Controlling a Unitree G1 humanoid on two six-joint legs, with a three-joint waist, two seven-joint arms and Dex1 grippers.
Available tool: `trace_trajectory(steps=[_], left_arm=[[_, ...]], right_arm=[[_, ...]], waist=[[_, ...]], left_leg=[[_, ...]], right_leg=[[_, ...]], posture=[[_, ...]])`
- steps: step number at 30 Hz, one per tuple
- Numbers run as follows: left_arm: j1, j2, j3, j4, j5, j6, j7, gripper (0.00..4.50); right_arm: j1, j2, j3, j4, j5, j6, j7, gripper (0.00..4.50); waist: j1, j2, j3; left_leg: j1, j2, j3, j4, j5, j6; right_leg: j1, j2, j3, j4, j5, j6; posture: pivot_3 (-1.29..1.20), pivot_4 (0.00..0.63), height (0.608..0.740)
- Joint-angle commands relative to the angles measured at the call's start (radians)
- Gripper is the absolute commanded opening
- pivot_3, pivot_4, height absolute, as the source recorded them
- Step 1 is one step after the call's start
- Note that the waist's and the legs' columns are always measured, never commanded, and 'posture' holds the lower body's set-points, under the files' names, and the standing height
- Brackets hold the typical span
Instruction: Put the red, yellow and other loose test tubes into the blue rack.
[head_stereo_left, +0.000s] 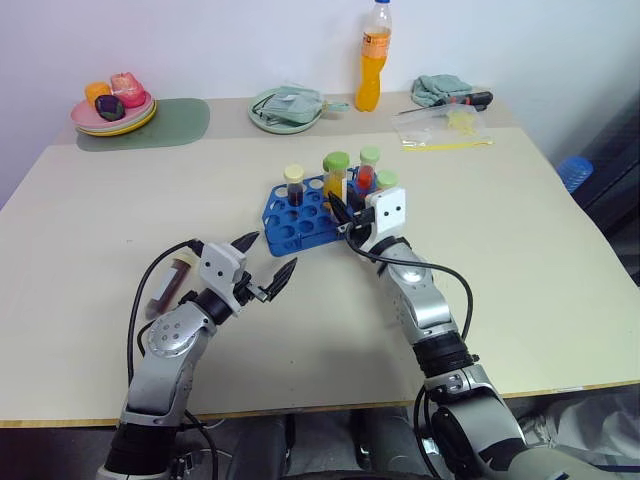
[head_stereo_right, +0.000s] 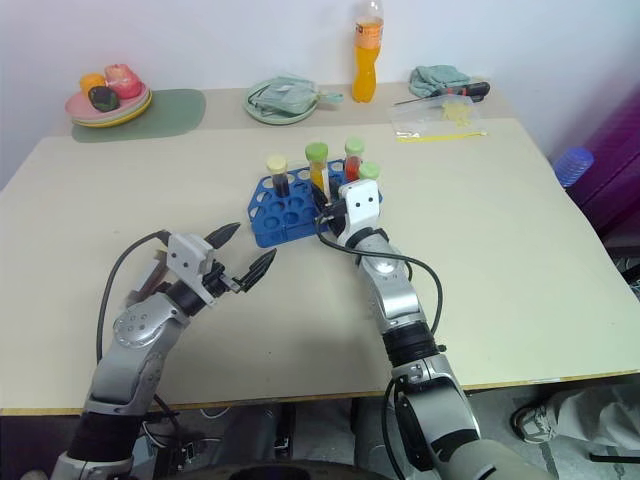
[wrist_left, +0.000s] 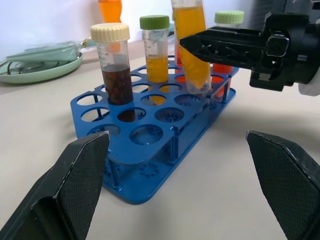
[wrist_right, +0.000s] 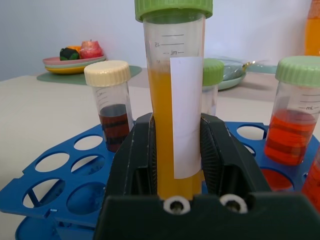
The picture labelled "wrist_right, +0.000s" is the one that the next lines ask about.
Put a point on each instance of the blue test tube rack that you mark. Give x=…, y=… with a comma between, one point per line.
x=60, y=175

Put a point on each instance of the yellow plate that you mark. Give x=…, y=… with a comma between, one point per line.
x=62, y=70

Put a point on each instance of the pink plate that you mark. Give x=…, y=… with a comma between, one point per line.
x=53, y=60

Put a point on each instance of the dark green placemat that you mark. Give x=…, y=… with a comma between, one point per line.
x=62, y=78

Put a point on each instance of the black and green toy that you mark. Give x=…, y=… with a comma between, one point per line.
x=67, y=54

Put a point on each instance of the red apple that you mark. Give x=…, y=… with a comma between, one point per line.
x=90, y=50

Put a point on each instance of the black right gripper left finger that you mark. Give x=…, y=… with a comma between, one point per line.
x=132, y=160

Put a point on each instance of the light green placemat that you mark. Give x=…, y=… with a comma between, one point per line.
x=262, y=69

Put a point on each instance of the light green plate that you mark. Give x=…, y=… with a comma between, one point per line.
x=231, y=81

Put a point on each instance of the clear tube green cap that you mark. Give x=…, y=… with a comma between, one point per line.
x=212, y=75

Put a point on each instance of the orange-red liquid tube green cap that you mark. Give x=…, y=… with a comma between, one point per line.
x=290, y=135

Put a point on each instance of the dark red tube cream cap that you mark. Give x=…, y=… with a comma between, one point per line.
x=113, y=120

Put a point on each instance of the yellow liquid tube green cap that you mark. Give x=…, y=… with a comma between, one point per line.
x=162, y=112

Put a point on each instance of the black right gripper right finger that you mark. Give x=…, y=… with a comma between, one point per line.
x=232, y=165

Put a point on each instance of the orange liquid bottle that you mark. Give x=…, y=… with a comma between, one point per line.
x=312, y=37

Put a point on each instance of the clear plastic bag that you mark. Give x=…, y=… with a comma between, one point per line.
x=235, y=65

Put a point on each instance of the orange fruit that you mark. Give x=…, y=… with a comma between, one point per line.
x=73, y=47

